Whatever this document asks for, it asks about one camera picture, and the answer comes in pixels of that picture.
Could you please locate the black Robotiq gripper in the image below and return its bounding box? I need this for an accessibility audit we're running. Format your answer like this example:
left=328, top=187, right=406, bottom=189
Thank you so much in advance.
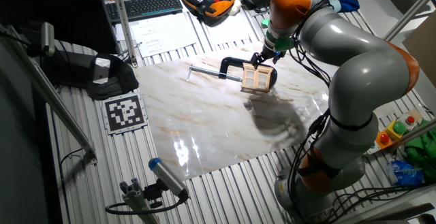
left=250, top=44, right=287, bottom=69

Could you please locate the miniature wooden window frame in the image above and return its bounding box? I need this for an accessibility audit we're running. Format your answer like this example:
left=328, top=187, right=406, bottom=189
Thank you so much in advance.
left=240, top=62, right=275, bottom=94

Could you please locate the black C-clamp with steel screw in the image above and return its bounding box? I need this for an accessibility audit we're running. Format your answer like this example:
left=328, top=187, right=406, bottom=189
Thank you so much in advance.
left=185, top=57, right=279, bottom=91

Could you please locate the printed paper sheet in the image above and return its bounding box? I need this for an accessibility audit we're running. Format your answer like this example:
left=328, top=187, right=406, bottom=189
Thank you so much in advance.
left=204, top=11, right=255, bottom=47
left=129, top=12, right=198, bottom=59

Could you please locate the marble pattern table mat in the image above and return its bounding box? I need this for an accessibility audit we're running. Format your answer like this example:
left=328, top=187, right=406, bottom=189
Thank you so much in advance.
left=134, top=41, right=398, bottom=181

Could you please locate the black computer keyboard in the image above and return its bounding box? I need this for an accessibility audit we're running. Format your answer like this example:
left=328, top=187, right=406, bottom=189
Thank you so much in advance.
left=104, top=0, right=184, bottom=24

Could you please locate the orange box red button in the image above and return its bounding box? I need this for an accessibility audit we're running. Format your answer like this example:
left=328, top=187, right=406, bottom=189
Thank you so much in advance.
left=374, top=131, right=394, bottom=150

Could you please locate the yellow box green button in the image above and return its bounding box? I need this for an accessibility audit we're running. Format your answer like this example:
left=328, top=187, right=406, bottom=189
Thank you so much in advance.
left=386, top=120, right=408, bottom=142

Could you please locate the black white fiducial marker board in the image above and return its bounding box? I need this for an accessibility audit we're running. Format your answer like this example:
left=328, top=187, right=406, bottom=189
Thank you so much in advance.
left=102, top=93, right=149, bottom=135

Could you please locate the brown cardboard box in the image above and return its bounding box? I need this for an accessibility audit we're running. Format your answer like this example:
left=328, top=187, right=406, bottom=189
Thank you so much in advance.
left=402, top=19, right=436, bottom=89

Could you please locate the black fabric bag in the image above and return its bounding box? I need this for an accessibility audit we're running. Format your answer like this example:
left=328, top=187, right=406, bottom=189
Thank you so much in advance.
left=40, top=52, right=140, bottom=101

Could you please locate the grey box large red button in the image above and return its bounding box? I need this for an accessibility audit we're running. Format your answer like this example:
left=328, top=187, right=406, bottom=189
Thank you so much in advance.
left=398, top=113, right=418, bottom=131

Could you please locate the button control box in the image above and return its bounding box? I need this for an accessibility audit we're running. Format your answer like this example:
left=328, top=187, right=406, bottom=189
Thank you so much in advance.
left=388, top=118, right=436, bottom=150

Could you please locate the grey rectangular device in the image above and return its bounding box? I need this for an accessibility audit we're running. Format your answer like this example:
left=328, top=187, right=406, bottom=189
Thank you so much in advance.
left=92, top=57, right=112, bottom=84

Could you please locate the blue plastic bag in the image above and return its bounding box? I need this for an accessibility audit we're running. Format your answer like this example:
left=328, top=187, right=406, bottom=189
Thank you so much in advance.
left=386, top=159, right=425, bottom=187

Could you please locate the green cloth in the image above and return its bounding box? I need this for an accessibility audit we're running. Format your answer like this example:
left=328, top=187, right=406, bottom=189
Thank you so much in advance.
left=403, top=118, right=436, bottom=184

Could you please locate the short aluminium profile stand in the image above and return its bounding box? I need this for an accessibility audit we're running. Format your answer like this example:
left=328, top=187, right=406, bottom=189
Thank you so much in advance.
left=119, top=178, right=161, bottom=224

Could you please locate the black monitor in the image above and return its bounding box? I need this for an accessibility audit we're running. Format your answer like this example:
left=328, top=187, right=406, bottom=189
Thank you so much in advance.
left=0, top=0, right=119, bottom=55

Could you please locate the green wrist mount flange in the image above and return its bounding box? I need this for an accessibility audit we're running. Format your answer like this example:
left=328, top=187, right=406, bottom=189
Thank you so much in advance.
left=265, top=29, right=296, bottom=52

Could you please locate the aluminium frame bar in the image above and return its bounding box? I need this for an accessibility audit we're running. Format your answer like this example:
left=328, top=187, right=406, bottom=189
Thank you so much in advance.
left=383, top=0, right=436, bottom=43
left=0, top=25, right=98, bottom=165

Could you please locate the aluminium frame post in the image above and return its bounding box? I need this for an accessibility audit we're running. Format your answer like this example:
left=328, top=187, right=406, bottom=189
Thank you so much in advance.
left=109, top=0, right=139, bottom=68

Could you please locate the silver camera with blue cap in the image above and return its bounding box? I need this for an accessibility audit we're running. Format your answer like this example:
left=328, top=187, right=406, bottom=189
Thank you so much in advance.
left=148, top=157, right=190, bottom=199

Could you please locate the black camera cable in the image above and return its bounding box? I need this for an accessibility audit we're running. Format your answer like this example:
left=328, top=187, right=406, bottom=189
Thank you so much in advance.
left=104, top=196, right=188, bottom=216

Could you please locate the silver depth camera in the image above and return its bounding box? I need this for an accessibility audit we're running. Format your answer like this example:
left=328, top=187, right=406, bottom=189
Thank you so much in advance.
left=40, top=22, right=56, bottom=57

